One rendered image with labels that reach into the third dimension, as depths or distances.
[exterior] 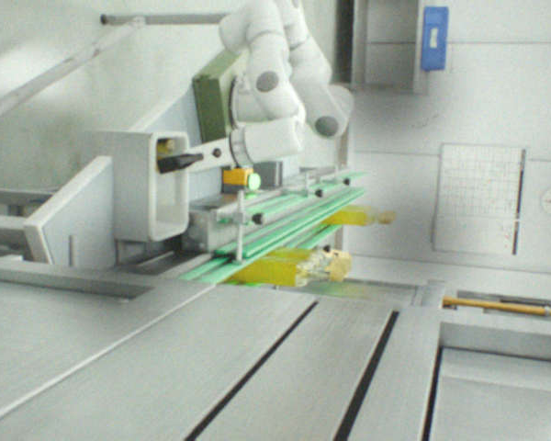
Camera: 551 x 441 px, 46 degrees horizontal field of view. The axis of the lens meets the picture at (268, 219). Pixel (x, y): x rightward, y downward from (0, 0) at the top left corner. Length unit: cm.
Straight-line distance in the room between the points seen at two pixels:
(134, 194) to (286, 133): 33
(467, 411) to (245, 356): 13
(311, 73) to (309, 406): 130
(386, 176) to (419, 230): 70
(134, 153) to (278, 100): 31
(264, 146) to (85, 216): 37
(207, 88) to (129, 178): 44
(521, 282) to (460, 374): 709
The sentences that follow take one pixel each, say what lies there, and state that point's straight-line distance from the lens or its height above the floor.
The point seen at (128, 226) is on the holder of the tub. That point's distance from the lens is 135.
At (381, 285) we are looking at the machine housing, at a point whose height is 119.
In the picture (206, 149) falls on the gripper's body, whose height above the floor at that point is 94.
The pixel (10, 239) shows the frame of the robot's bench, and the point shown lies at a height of 64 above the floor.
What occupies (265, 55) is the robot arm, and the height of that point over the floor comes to 104.
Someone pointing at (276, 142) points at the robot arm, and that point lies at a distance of 125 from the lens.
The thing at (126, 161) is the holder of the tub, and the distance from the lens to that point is 134.
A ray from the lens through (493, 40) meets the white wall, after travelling 739.
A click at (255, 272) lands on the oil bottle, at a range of 157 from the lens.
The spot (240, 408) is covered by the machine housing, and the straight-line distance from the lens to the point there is 34.
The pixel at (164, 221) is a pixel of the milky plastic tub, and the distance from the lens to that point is 148.
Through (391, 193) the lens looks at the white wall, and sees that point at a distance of 742.
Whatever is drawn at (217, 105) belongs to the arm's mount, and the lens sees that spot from 169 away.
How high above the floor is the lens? 144
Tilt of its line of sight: 17 degrees down
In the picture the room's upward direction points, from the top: 95 degrees clockwise
